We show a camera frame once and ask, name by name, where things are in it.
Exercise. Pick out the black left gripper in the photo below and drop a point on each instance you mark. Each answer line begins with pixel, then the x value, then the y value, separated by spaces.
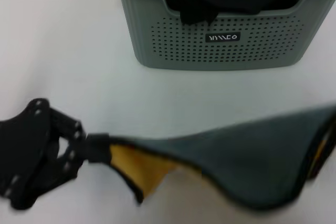
pixel 23 150

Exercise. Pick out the yellow and green towel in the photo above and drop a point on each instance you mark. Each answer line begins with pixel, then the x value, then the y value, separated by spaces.
pixel 249 155

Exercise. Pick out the green perforated plastic storage basket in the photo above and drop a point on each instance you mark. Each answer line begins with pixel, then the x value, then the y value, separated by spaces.
pixel 275 37

